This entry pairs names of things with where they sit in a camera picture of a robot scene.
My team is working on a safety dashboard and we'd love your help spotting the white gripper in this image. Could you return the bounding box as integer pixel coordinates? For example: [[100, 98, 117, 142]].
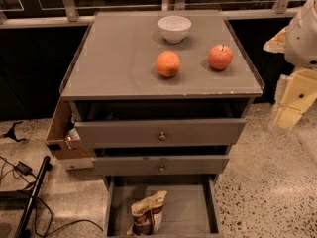
[[263, 0, 317, 130]]

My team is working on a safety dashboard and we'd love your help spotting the brown chip bag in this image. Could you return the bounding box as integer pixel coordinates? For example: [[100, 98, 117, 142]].
[[127, 190, 167, 236]]

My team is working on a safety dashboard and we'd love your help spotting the grey drawer cabinet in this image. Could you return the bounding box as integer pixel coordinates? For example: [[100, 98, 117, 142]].
[[58, 9, 265, 238]]

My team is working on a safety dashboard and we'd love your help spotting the grey top drawer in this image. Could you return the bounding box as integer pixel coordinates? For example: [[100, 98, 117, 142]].
[[75, 99, 246, 149]]

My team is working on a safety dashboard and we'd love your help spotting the grey drawer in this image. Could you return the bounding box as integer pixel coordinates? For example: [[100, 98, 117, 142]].
[[75, 99, 246, 149], [104, 175, 224, 238], [92, 146, 229, 176]]

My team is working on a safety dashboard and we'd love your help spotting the grey bottom drawer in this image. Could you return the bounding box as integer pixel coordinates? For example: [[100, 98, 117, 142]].
[[104, 175, 224, 238]]

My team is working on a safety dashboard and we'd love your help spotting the grey middle drawer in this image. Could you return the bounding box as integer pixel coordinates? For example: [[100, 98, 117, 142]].
[[92, 146, 229, 176]]

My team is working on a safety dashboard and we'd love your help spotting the red apple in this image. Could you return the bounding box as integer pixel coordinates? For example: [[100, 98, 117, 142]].
[[208, 45, 234, 70]]

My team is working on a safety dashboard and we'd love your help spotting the orange fruit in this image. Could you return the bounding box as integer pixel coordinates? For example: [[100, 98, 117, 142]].
[[156, 51, 181, 78]]

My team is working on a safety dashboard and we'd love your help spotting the white ceramic bowl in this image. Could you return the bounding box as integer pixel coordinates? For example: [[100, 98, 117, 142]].
[[158, 16, 191, 44]]

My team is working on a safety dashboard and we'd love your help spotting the metal window railing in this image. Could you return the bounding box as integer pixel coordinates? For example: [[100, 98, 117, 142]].
[[0, 0, 307, 29]]

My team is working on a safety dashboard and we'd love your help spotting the cardboard box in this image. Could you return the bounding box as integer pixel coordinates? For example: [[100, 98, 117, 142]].
[[46, 99, 92, 160]]

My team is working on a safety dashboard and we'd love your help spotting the black power adapter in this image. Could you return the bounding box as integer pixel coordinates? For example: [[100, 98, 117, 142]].
[[15, 162, 32, 175]]

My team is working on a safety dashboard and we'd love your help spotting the black pole on floor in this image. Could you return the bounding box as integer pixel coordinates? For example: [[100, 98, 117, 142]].
[[14, 156, 52, 238]]

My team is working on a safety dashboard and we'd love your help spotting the black bracket on floor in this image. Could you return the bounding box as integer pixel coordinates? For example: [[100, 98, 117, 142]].
[[0, 121, 27, 142]]

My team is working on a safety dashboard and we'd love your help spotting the black floor cable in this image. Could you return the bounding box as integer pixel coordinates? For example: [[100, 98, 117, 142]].
[[0, 155, 105, 238]]

